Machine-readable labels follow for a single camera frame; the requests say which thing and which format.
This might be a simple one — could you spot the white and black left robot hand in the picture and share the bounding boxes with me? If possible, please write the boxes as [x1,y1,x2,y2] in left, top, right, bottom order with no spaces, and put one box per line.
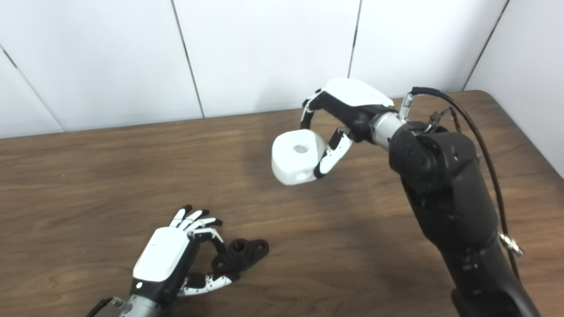
[130,205,241,306]

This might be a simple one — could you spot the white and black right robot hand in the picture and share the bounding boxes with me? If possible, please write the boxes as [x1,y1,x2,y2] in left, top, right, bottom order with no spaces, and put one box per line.
[301,78,396,179]

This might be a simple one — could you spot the black plastic flanged holder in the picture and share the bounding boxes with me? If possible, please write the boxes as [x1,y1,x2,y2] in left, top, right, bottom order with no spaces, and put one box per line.
[211,238,270,273]

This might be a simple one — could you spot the round white plastic piece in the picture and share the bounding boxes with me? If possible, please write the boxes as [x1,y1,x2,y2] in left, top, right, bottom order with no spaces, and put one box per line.
[271,129,329,186]

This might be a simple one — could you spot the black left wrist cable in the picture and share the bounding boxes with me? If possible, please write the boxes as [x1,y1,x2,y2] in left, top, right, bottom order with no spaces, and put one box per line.
[86,297,126,317]

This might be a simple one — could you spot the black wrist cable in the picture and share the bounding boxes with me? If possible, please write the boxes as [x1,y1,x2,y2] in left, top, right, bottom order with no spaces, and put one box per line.
[399,87,525,278]
[86,297,126,317]

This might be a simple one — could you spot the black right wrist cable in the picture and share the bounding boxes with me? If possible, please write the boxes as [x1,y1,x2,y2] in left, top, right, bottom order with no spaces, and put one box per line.
[399,87,525,278]

